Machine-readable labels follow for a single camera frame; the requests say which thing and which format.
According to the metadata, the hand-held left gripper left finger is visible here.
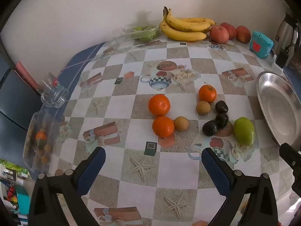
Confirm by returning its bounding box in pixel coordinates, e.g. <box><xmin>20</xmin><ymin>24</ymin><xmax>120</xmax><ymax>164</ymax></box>
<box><xmin>28</xmin><ymin>147</ymin><xmax>107</xmax><ymax>226</ymax></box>

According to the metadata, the red flat item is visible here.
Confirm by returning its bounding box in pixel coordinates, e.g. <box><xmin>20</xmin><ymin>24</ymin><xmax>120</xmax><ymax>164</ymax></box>
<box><xmin>14</xmin><ymin>61</ymin><xmax>41</xmax><ymax>92</ymax></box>

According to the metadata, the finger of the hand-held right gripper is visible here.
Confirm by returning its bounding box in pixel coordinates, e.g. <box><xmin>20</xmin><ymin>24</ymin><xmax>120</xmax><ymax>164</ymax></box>
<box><xmin>279</xmin><ymin>142</ymin><xmax>301</xmax><ymax>193</ymax></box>

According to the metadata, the large steel bowl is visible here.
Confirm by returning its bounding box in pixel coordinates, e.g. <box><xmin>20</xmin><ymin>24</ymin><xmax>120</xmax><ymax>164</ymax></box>
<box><xmin>256</xmin><ymin>71</ymin><xmax>301</xmax><ymax>146</ymax></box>

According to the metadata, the brown longan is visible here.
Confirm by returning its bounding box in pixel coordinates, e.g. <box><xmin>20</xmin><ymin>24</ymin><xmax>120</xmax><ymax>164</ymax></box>
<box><xmin>174</xmin><ymin>116</ymin><xmax>189</xmax><ymax>131</ymax></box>
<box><xmin>196</xmin><ymin>100</ymin><xmax>211</xmax><ymax>115</ymax></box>

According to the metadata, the glass mug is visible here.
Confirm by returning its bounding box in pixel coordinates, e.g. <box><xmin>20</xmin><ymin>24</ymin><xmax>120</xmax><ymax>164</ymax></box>
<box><xmin>40</xmin><ymin>73</ymin><xmax>69</xmax><ymax>108</ymax></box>

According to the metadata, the steel thermos jug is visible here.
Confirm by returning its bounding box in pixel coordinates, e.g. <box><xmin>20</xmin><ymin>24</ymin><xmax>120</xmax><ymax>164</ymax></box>
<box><xmin>274</xmin><ymin>12</ymin><xmax>299</xmax><ymax>57</ymax></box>

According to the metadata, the orange mandarin with stem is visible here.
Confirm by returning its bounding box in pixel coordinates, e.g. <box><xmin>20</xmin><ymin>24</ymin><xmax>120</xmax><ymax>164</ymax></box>
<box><xmin>198</xmin><ymin>82</ymin><xmax>217</xmax><ymax>103</ymax></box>

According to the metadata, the pale red apple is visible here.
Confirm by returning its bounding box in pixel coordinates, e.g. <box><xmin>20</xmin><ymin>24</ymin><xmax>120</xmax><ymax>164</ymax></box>
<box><xmin>209</xmin><ymin>26</ymin><xmax>230</xmax><ymax>44</ymax></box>

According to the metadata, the teal plastic box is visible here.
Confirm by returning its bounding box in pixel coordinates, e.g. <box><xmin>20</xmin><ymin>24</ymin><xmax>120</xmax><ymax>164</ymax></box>
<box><xmin>249</xmin><ymin>31</ymin><xmax>274</xmax><ymax>59</ymax></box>

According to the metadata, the black power adapter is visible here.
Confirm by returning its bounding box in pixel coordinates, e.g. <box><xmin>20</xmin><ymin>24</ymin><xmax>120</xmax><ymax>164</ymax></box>
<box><xmin>276</xmin><ymin>48</ymin><xmax>292</xmax><ymax>69</ymax></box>

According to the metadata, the bunch of yellow bananas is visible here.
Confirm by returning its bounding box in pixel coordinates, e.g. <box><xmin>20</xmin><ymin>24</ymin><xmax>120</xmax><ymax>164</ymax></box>
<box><xmin>160</xmin><ymin>7</ymin><xmax>216</xmax><ymax>41</ymax></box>

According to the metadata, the plastic bag of green fruit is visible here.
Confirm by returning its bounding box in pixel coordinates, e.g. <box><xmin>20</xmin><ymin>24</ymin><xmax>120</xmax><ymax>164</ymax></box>
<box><xmin>115</xmin><ymin>19</ymin><xmax>161</xmax><ymax>44</ymax></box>

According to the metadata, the teal storage bin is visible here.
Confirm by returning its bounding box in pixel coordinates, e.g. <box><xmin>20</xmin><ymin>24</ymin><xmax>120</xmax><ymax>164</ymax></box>
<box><xmin>15</xmin><ymin>186</ymin><xmax>32</xmax><ymax>215</ymax></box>

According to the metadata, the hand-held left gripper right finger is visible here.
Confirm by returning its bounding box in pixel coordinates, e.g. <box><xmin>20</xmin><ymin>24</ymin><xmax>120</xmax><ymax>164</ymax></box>
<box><xmin>201</xmin><ymin>147</ymin><xmax>279</xmax><ymax>226</ymax></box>

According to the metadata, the dark furniture panel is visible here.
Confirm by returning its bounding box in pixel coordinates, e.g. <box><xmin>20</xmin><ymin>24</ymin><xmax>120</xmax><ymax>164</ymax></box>
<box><xmin>0</xmin><ymin>40</ymin><xmax>44</xmax><ymax>132</ymax></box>

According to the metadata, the checkered printed tablecloth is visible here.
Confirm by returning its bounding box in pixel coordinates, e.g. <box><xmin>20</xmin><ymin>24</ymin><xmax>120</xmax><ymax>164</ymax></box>
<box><xmin>22</xmin><ymin>39</ymin><xmax>301</xmax><ymax>226</ymax></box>

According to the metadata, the clear plastic fruit container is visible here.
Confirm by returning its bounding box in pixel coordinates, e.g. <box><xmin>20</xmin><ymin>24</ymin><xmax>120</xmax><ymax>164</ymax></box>
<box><xmin>22</xmin><ymin>112</ymin><xmax>63</xmax><ymax>172</ymax></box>

